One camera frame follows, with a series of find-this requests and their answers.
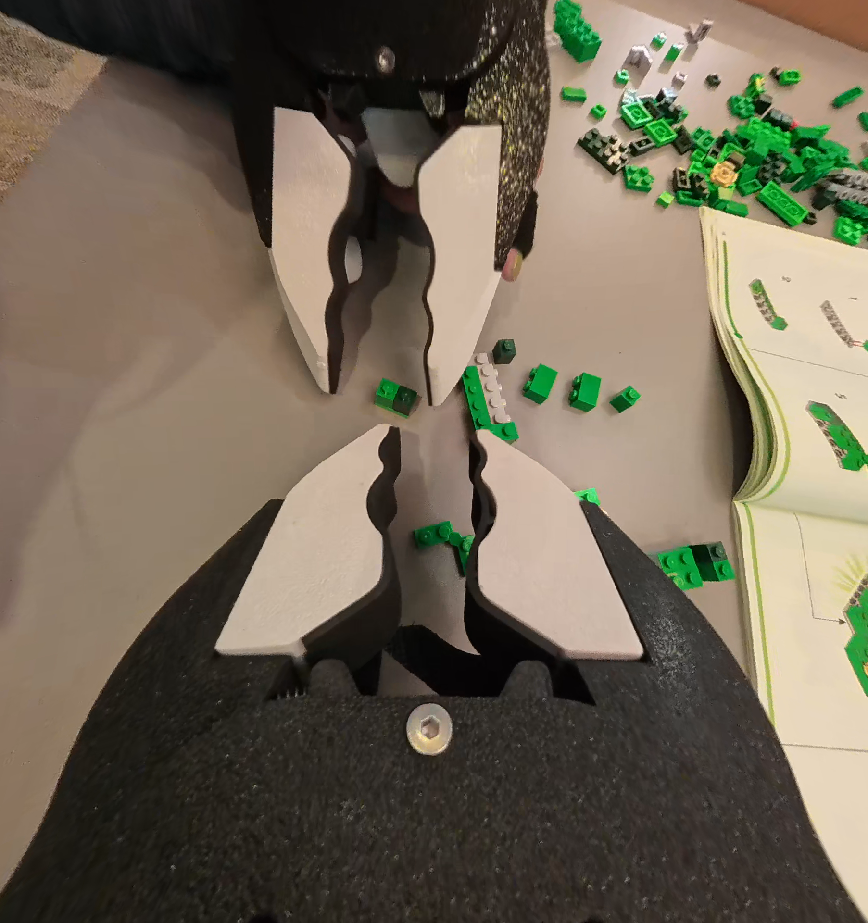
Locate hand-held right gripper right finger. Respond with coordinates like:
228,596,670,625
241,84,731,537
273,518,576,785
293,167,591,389
464,430,646,663

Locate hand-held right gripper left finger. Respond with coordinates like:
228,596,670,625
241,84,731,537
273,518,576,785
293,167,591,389
214,424,403,675

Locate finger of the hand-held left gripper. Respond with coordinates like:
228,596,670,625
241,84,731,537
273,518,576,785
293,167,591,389
269,107,368,396
418,124,504,407

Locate green and dark green bricks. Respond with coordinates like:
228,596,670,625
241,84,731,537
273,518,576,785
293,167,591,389
375,378,421,418

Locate person's left hand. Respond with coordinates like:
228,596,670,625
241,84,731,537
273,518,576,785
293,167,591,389
501,189,543,284

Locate green angled plate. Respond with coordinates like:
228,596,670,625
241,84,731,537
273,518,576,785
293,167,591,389
414,521,478,578

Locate large green brick assembly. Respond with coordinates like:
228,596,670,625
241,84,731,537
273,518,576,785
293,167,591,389
574,488,736,592

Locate grey and green brick assembly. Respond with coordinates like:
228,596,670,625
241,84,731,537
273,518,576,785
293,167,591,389
463,352,520,443

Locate dark cloth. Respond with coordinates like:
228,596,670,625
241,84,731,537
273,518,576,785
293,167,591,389
15,0,262,82

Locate patterned rug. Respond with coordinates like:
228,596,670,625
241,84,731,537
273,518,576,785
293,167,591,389
0,7,109,235

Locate pile of loose bricks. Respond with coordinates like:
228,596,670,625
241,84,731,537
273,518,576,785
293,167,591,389
553,0,868,251

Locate brick building instruction booklet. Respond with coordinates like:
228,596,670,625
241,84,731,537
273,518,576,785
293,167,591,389
699,205,868,923

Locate brown board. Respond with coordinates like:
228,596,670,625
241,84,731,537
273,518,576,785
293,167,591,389
737,0,868,53

